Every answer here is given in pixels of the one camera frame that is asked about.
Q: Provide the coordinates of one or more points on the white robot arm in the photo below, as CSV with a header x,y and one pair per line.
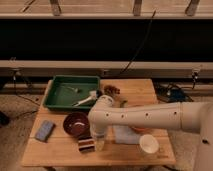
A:
x,y
193,117

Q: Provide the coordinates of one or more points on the white dish brush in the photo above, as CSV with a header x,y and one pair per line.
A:
x,y
93,95

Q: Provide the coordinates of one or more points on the grey cloth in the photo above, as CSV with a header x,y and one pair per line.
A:
x,y
125,135

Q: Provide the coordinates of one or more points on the green cucumber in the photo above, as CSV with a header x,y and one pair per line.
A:
x,y
122,103

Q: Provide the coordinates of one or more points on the striped eraser block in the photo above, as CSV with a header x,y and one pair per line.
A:
x,y
86,144

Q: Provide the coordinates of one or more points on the blue power adapter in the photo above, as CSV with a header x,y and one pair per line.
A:
x,y
172,93

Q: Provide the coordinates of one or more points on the green plastic tray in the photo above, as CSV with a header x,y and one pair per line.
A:
x,y
67,90

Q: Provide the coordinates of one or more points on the purple bowl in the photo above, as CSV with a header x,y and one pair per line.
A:
x,y
76,124

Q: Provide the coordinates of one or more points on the orange bowl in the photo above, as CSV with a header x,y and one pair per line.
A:
x,y
139,129

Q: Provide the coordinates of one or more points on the brown pine cone toy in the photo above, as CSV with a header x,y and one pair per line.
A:
x,y
111,90

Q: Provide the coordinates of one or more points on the white cup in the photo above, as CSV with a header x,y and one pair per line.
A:
x,y
148,144

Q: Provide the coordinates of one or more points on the blue sponge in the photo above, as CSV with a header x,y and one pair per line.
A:
x,y
44,131

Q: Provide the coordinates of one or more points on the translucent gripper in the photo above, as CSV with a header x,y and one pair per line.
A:
x,y
99,144

